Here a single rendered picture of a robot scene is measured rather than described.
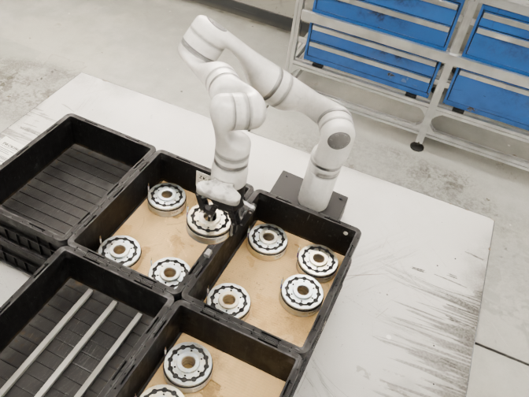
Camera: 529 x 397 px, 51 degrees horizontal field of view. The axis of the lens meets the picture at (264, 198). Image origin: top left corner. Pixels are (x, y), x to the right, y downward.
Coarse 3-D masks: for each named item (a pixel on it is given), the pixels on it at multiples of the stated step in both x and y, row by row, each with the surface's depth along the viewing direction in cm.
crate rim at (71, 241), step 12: (156, 156) 152; (168, 156) 152; (144, 168) 148; (204, 168) 150; (132, 180) 144; (120, 192) 140; (252, 192) 146; (108, 204) 137; (96, 216) 134; (84, 228) 131; (72, 240) 128; (84, 252) 126; (96, 252) 126; (204, 252) 130; (108, 264) 124; (120, 264) 125; (144, 276) 123; (192, 276) 125; (168, 288) 122; (180, 288) 122
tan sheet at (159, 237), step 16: (144, 208) 151; (128, 224) 146; (144, 224) 147; (160, 224) 148; (176, 224) 148; (144, 240) 143; (160, 240) 144; (176, 240) 144; (192, 240) 145; (144, 256) 140; (160, 256) 140; (176, 256) 141; (192, 256) 141; (144, 272) 136
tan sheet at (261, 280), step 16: (256, 224) 151; (288, 240) 149; (304, 240) 149; (240, 256) 143; (288, 256) 145; (336, 256) 147; (224, 272) 139; (240, 272) 140; (256, 272) 140; (272, 272) 141; (288, 272) 141; (336, 272) 143; (256, 288) 136; (272, 288) 137; (256, 304) 133; (272, 304) 134; (256, 320) 130; (272, 320) 131; (288, 320) 131; (304, 320) 132; (288, 336) 128; (304, 336) 128
